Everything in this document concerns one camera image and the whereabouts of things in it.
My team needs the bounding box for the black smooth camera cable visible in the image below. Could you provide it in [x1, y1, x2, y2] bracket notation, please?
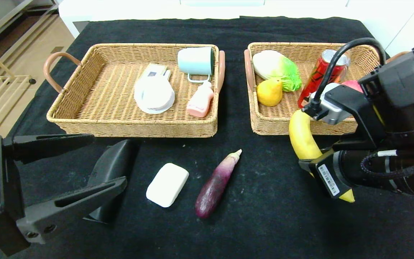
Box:
[302, 37, 388, 116]

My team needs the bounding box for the black felt table cloth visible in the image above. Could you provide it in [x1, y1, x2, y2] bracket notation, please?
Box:
[0, 16, 414, 259]

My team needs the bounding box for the grey metal shelf frame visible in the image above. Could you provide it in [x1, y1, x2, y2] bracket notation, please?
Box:
[0, 0, 58, 46]

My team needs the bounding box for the white round container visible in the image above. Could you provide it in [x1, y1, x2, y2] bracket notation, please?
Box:
[134, 75, 176, 115]

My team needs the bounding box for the yellow pear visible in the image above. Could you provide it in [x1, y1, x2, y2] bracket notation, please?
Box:
[257, 77, 284, 107]

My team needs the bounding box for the green white cabbage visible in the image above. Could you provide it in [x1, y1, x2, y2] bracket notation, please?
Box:
[252, 50, 303, 92]

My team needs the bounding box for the wicker basket with food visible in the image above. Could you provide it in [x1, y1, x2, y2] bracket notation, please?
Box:
[244, 42, 409, 136]

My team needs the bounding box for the pink small bottle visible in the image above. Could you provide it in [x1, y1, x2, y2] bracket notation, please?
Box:
[187, 81, 215, 118]

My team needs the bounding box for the red cola can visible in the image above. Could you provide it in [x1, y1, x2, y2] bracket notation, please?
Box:
[298, 49, 350, 109]

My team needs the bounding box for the wicker basket with household items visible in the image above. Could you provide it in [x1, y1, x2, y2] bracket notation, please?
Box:
[43, 43, 226, 138]

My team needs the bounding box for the black curved plastic object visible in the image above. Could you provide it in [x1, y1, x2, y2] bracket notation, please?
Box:
[84, 140, 138, 224]

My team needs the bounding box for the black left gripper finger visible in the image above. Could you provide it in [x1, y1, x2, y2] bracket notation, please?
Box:
[2, 133, 95, 165]
[16, 176, 124, 245]

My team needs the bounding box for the white soap bar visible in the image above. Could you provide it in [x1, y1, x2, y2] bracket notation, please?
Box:
[146, 163, 189, 208]

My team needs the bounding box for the small white card box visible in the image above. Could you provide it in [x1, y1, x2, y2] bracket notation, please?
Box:
[139, 63, 171, 81]

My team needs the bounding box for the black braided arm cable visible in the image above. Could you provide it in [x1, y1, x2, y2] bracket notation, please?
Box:
[359, 150, 414, 180]

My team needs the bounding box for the purple eggplant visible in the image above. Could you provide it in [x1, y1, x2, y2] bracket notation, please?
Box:
[195, 149, 243, 219]

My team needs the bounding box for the red apple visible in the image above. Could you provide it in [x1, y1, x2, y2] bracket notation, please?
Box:
[341, 80, 363, 94]

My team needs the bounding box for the yellow banana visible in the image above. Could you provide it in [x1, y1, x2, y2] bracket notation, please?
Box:
[288, 109, 356, 203]

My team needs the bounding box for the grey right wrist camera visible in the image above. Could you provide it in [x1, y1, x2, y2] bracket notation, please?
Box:
[308, 83, 353, 126]

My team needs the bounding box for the mint green cup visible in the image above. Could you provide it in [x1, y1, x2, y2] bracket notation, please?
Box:
[177, 47, 216, 84]

